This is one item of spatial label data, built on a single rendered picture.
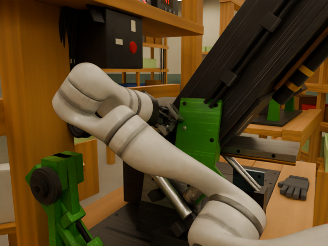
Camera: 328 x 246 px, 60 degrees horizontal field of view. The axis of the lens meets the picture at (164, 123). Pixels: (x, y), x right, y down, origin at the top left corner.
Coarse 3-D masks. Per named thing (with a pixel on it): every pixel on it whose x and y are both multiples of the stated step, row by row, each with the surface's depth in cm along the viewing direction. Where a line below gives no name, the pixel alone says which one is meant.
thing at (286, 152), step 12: (228, 144) 84; (240, 144) 84; (252, 144) 84; (264, 144) 84; (276, 144) 84; (288, 144) 84; (228, 156) 82; (240, 156) 80; (252, 156) 79; (264, 156) 77; (276, 156) 75; (288, 156) 74
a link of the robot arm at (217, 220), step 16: (208, 208) 42; (224, 208) 41; (192, 224) 43; (208, 224) 40; (224, 224) 39; (240, 224) 39; (192, 240) 41; (208, 240) 38; (224, 240) 36; (240, 240) 35; (256, 240) 34; (272, 240) 32; (288, 240) 30; (304, 240) 29; (320, 240) 28
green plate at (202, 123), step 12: (180, 108) 76; (192, 108) 75; (204, 108) 73; (216, 108) 72; (192, 120) 74; (204, 120) 73; (216, 120) 71; (180, 132) 76; (192, 132) 74; (204, 132) 72; (216, 132) 71; (180, 144) 75; (192, 144) 74; (204, 144) 72; (216, 144) 71; (192, 156) 73; (204, 156) 72; (216, 156) 71
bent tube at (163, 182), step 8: (168, 104) 74; (168, 112) 74; (176, 112) 76; (152, 176) 74; (160, 184) 73; (168, 184) 72; (168, 192) 72; (176, 192) 72; (176, 200) 70; (176, 208) 70; (184, 208) 70; (184, 216) 69
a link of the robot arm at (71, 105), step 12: (60, 96) 45; (72, 96) 44; (84, 96) 44; (60, 108) 45; (72, 108) 44; (84, 108) 45; (96, 108) 47; (120, 108) 44; (72, 120) 44; (84, 120) 45; (96, 120) 45; (108, 120) 43; (120, 120) 43; (96, 132) 44; (108, 132) 43
